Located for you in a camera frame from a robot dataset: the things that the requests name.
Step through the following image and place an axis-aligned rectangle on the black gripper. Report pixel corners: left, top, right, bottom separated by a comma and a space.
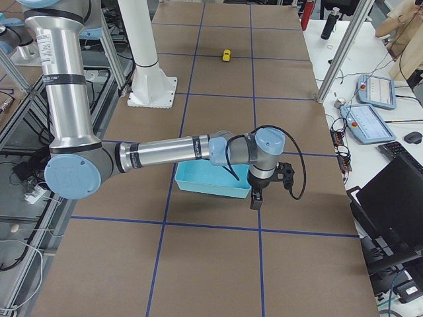
248, 172, 275, 210

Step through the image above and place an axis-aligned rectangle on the black keyboard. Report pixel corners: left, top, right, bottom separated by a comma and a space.
378, 141, 416, 162

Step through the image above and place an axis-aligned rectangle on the small silver cylinder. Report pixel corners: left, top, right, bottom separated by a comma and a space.
334, 97, 346, 109

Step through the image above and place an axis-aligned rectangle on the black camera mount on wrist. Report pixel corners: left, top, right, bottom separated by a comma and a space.
275, 162, 295, 191

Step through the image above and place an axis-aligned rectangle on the orange black electronics board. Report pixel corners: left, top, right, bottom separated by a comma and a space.
330, 130, 352, 173

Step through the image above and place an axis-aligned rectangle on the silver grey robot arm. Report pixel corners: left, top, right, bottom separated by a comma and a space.
21, 1, 293, 209

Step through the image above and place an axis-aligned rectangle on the red bottle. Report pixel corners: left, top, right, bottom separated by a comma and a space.
301, 0, 315, 31

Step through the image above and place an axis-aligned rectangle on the black computer mouse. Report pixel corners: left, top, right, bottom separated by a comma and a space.
403, 131, 422, 145

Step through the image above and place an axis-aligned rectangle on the yellow beetle toy car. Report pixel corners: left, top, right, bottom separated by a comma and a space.
222, 49, 231, 62

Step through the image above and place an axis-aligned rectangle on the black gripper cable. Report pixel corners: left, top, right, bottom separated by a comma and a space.
224, 125, 307, 201

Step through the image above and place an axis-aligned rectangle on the black laptop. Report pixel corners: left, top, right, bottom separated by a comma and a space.
347, 156, 422, 279

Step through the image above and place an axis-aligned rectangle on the black water bottle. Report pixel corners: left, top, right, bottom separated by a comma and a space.
321, 7, 340, 40

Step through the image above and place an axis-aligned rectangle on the light blue plastic bin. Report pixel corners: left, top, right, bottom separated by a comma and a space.
174, 160, 251, 198

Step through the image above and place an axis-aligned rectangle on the far blue teach pendant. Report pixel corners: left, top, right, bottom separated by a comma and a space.
357, 74, 397, 110

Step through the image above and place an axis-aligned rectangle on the person in beige clothes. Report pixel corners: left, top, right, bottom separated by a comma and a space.
375, 1, 422, 90

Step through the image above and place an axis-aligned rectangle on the near blue teach pendant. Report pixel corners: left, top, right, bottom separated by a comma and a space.
340, 104, 396, 144

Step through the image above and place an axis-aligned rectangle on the white power strip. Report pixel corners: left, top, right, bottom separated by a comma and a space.
24, 185, 47, 205

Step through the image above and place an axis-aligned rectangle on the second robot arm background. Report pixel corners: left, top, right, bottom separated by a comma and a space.
1, 13, 41, 66

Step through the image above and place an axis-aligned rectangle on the blue teach pendant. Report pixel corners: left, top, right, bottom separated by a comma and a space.
357, 74, 397, 110
340, 104, 396, 144

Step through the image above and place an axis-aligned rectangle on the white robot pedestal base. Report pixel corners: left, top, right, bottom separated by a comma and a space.
117, 0, 178, 109

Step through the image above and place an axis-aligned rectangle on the aluminium frame post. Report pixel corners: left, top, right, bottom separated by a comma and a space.
315, 0, 375, 104

